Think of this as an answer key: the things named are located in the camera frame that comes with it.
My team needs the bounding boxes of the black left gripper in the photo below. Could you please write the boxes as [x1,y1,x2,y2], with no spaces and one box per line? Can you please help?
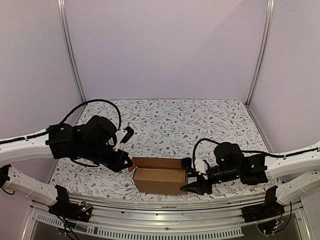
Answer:
[78,143,134,174]

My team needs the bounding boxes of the brown cardboard box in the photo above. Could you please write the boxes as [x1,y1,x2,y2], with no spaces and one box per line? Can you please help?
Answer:
[128,157,188,195]

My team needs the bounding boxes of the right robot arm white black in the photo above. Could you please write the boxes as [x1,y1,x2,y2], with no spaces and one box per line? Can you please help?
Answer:
[180,142,320,222]

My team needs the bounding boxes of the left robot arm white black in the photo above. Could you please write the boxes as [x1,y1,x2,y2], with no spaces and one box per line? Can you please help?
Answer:
[0,115,134,217]

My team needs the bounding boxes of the floral patterned table mat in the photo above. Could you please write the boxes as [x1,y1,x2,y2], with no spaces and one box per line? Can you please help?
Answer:
[50,99,281,202]

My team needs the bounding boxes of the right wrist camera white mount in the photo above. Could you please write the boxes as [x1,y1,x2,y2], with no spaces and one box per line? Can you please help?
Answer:
[194,159,210,180]

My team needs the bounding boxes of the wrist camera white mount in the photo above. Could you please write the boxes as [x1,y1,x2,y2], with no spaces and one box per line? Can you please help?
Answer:
[194,159,210,180]
[113,126,135,152]

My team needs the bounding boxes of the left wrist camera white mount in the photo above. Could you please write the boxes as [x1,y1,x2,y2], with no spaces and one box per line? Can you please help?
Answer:
[113,126,135,152]

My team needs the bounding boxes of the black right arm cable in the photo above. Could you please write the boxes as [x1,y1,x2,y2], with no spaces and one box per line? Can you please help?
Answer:
[191,138,320,173]

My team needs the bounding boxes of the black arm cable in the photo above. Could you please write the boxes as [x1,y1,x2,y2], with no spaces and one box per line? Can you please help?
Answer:
[191,138,320,173]
[59,99,122,131]

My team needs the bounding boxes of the aluminium front rail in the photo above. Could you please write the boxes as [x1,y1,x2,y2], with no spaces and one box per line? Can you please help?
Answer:
[21,193,315,240]

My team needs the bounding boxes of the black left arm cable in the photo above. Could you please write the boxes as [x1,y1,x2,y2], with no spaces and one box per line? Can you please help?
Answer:
[59,99,122,131]

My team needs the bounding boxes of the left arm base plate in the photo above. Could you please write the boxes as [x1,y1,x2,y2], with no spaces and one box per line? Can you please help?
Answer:
[48,200,93,223]

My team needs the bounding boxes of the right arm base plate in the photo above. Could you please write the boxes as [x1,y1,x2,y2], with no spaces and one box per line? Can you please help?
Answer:
[241,202,285,223]

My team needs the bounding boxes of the left aluminium frame post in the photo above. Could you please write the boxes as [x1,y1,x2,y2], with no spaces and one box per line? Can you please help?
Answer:
[57,0,87,103]

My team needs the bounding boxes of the aluminium frame post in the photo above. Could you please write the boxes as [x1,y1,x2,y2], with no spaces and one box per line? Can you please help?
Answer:
[57,0,87,103]
[245,0,275,108]

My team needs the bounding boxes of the right aluminium frame post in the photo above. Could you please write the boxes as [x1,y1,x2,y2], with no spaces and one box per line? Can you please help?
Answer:
[245,0,275,108]

